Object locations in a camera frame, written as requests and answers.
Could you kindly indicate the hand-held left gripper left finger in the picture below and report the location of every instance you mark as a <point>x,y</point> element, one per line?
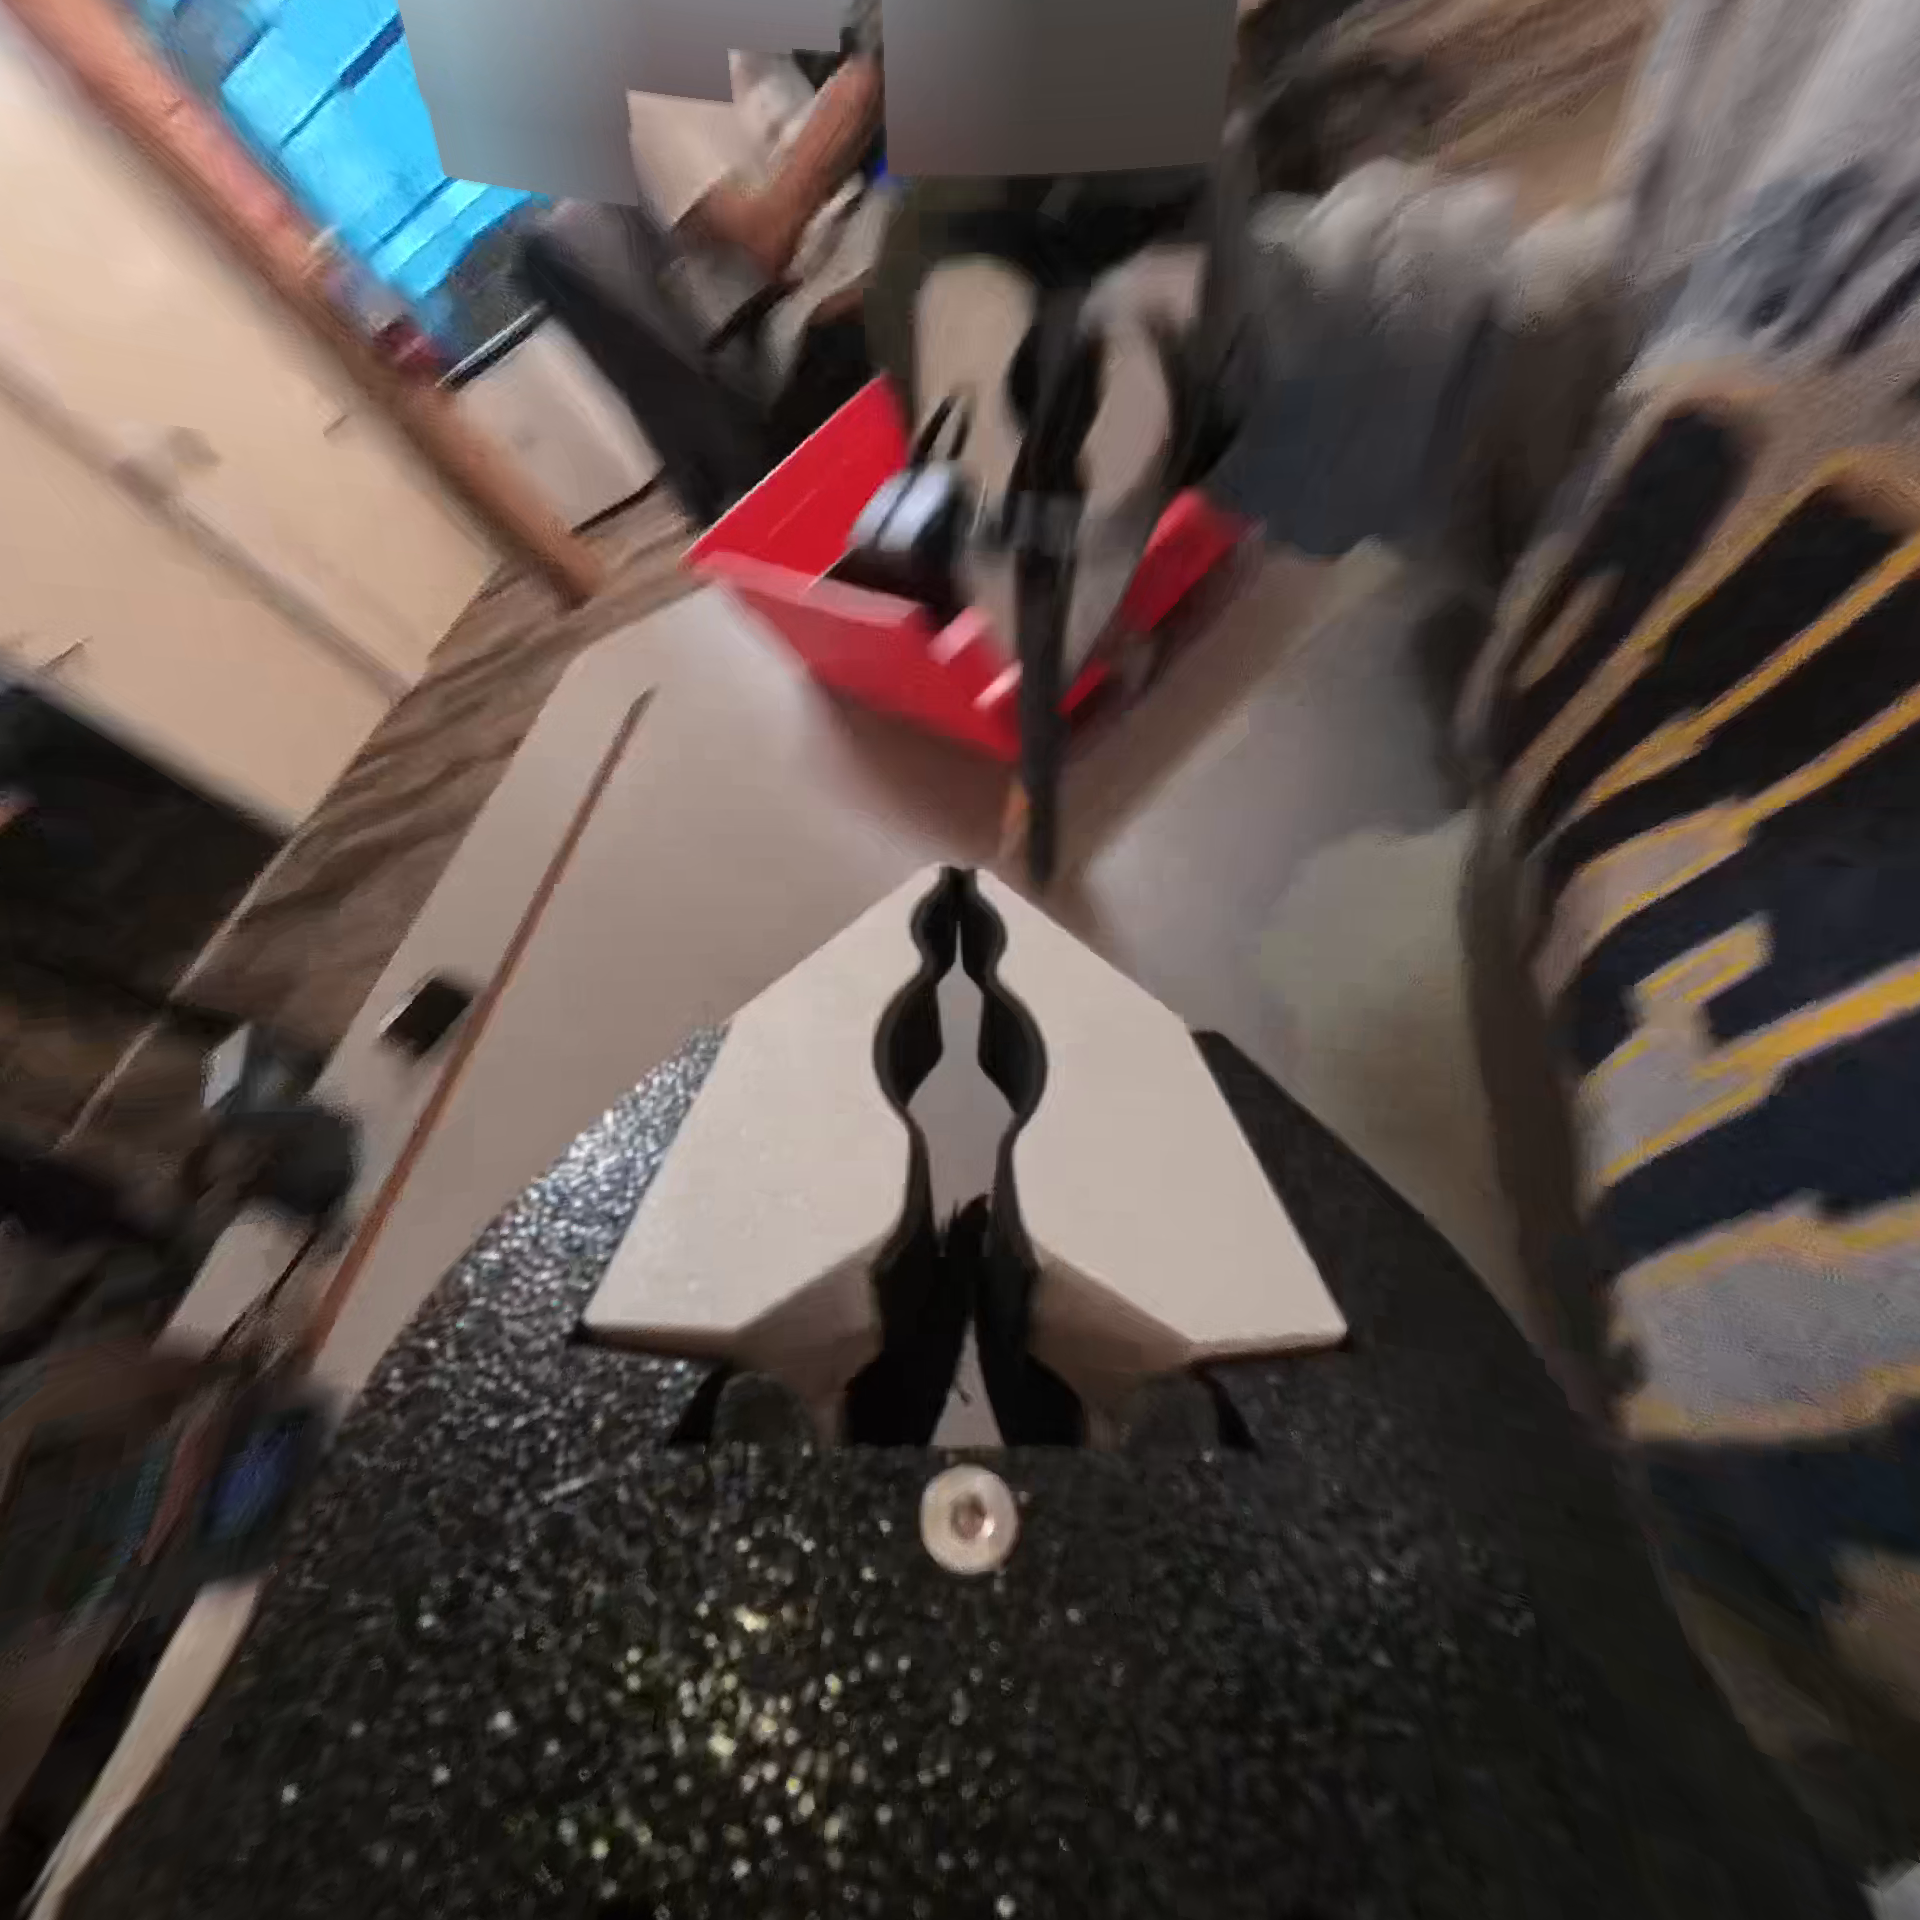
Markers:
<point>749,1200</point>

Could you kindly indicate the wooden post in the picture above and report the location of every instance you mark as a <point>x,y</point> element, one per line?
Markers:
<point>374,329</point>

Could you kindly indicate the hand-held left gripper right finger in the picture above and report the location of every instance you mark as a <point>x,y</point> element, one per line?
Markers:
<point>1155,1200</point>

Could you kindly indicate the white recycling bin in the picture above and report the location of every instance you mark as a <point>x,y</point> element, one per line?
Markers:
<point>563,427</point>

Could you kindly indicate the red plastic bin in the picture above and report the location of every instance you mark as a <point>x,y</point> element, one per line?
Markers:
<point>796,556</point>

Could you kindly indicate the dark grey charger dock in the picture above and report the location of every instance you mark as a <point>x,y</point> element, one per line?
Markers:
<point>284,1142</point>

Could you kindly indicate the cream double door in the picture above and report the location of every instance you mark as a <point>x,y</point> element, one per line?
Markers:
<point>181,346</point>

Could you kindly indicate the person's patterned shirt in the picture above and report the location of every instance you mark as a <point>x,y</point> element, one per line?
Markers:
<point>1724,974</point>

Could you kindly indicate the cream single door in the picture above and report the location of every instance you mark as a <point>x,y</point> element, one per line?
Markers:
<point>136,646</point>

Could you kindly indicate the black battery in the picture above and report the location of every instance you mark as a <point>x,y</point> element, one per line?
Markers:
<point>428,1016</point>

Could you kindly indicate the blue window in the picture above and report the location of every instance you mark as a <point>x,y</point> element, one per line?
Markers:
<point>345,135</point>

